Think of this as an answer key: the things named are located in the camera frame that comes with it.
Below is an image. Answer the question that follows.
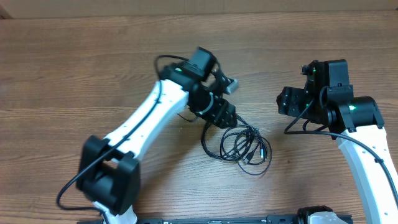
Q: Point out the black cable with plugs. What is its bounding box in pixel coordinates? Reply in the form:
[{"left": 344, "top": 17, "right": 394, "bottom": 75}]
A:
[{"left": 200, "top": 113, "right": 273, "bottom": 176}]

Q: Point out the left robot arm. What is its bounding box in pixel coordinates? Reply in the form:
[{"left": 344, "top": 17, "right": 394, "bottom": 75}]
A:
[{"left": 76, "top": 47, "right": 238, "bottom": 223}]

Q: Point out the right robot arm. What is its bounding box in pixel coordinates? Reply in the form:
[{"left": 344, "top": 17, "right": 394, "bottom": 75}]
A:
[{"left": 276, "top": 59, "right": 397, "bottom": 223}]

